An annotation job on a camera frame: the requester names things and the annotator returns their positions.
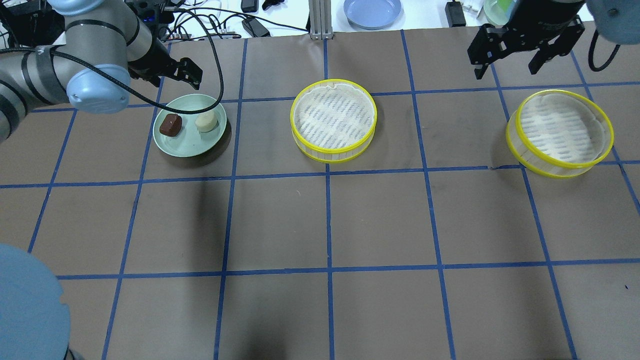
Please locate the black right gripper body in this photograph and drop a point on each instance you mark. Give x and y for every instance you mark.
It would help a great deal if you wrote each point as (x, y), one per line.
(549, 16)

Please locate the white steamed bun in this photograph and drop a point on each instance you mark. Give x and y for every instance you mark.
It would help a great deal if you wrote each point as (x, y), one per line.
(206, 121)

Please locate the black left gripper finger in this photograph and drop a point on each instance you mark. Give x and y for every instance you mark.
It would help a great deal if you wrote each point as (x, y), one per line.
(187, 71)

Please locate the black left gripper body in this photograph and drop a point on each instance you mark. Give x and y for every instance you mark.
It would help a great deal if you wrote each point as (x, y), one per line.
(153, 62)

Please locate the yellow bamboo steamer basket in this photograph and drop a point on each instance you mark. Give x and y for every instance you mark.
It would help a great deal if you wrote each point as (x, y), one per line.
(559, 134)

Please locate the light green plate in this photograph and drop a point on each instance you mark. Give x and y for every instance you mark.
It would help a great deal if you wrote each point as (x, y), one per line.
(189, 142)

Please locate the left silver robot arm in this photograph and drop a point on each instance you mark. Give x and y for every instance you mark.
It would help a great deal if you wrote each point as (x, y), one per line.
(106, 46)

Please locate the clear green bowl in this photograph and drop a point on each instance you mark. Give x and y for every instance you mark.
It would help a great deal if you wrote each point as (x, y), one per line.
(498, 12)

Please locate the blue plate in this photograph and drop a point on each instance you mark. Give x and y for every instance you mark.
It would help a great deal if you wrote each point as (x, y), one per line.
(372, 14)

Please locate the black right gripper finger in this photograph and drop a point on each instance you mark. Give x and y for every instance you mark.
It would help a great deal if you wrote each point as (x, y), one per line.
(546, 52)
(481, 58)

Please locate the brown chocolate bun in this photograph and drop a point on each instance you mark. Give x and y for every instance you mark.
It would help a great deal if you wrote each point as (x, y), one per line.
(171, 125)

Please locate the black power adapter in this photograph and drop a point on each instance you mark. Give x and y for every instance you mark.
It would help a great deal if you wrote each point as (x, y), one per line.
(454, 14)

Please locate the yellow steamer with paper liner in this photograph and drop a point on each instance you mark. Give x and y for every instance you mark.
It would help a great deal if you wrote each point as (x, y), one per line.
(333, 121)

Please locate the aluminium frame post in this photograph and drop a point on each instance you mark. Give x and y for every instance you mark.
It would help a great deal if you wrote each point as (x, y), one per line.
(320, 20)

